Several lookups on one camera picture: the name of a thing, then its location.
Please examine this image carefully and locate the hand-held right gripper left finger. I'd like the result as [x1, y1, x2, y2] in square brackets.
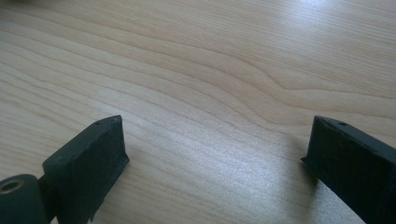
[42, 114, 131, 224]

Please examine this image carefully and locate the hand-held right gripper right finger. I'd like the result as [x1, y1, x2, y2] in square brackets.
[300, 115, 396, 224]

